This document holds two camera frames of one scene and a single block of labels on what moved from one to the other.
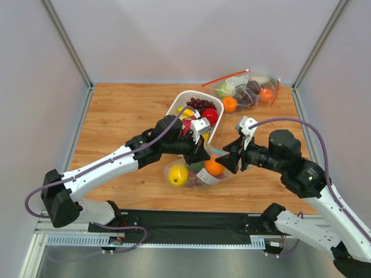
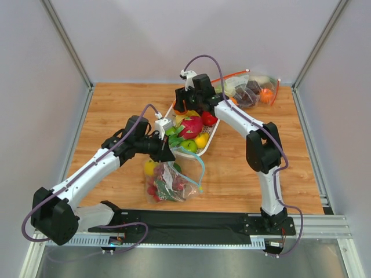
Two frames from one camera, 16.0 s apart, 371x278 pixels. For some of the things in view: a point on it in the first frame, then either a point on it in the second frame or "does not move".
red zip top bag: (240, 90) does not move
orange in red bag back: (266, 95) does not move
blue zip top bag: (182, 173) -> (178, 179)
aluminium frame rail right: (338, 11) does not move
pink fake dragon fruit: (186, 125) does not move
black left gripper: (192, 149) -> (164, 151)
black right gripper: (241, 155) -> (181, 98)
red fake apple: (211, 114) does not move
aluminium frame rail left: (78, 131) does not move
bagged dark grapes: (247, 95) does not move
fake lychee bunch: (193, 180) -> (152, 190)
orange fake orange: (213, 167) -> (180, 113)
